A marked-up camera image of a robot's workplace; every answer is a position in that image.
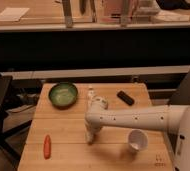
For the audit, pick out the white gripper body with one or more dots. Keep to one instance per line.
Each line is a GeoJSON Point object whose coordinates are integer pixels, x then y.
{"type": "Point", "coordinates": [91, 130]}

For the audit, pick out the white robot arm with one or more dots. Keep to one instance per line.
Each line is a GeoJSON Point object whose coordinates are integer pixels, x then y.
{"type": "Point", "coordinates": [174, 119]}

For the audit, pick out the white bottle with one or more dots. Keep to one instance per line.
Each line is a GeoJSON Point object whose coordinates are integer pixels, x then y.
{"type": "Point", "coordinates": [94, 99]}

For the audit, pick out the green bowl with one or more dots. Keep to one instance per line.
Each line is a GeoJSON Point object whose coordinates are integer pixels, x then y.
{"type": "Point", "coordinates": [63, 94]}

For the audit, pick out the black rectangular block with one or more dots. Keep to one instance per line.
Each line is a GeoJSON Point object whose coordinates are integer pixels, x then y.
{"type": "Point", "coordinates": [126, 98]}

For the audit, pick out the white paper cup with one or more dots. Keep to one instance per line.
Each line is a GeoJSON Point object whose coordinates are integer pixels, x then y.
{"type": "Point", "coordinates": [137, 141]}

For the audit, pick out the orange carrot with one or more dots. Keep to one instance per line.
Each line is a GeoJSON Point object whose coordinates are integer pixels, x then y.
{"type": "Point", "coordinates": [47, 147]}

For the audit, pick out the white paper sheet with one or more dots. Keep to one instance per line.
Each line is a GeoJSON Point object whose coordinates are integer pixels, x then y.
{"type": "Point", "coordinates": [10, 14]}

